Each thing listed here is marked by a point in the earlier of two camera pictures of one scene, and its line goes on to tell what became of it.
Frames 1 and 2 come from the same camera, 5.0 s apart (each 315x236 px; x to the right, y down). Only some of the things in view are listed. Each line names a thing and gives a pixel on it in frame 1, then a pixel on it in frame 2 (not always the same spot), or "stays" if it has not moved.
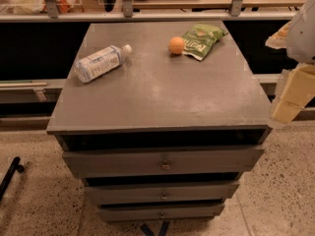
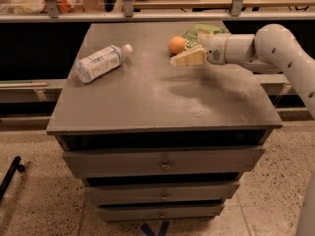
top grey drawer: (160, 162) stays
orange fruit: (176, 45) stays
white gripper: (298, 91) -> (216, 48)
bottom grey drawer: (161, 213) stays
